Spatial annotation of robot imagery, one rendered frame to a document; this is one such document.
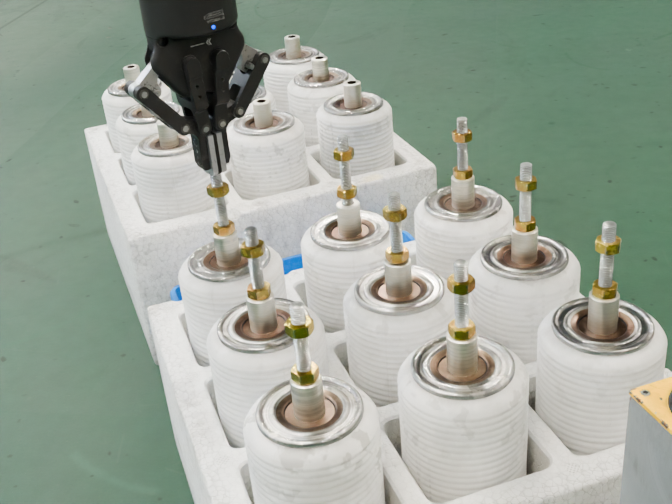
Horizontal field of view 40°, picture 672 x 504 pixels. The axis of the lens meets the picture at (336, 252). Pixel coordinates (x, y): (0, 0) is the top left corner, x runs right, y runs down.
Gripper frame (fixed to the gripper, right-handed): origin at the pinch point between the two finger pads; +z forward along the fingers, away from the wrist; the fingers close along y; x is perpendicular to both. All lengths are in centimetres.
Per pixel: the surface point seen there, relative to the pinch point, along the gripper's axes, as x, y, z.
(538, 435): -29.2, 9.6, 17.9
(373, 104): 21.0, 33.0, 10.5
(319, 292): -4.3, 6.7, 15.1
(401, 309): -17.5, 6.1, 10.4
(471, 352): -27.1, 4.7, 8.8
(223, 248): -0.8, -0.7, 8.9
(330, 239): -3.8, 8.8, 10.5
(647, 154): 22, 90, 36
